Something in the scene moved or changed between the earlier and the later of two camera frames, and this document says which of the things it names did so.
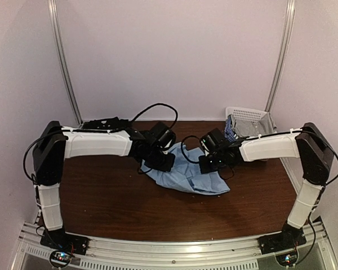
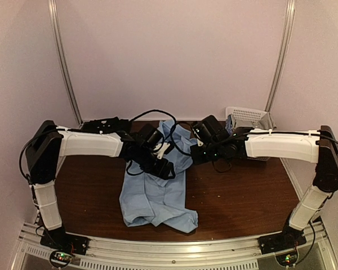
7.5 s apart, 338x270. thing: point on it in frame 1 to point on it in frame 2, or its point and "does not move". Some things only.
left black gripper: (166, 166) does not move
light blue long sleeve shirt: (185, 175) to (147, 201)
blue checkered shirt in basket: (229, 131) does not move
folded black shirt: (109, 123) does not move
